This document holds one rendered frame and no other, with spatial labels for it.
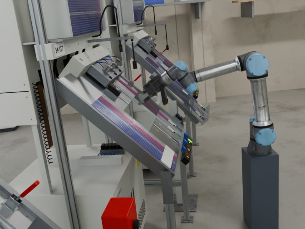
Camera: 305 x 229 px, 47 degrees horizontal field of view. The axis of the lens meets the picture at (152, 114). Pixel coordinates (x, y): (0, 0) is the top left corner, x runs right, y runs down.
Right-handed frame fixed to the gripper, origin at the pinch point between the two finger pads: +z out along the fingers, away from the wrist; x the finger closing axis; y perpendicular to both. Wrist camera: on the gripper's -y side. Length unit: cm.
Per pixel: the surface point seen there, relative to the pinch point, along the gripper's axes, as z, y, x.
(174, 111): -2.0, -23.5, -42.8
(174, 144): -4.4, -28.9, 13.6
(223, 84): -7, -94, -375
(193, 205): 34, -90, -40
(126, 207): 2, -19, 87
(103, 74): 0.3, 26.6, 16.1
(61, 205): 52, -11, 49
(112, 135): 4.6, 1.2, 49.0
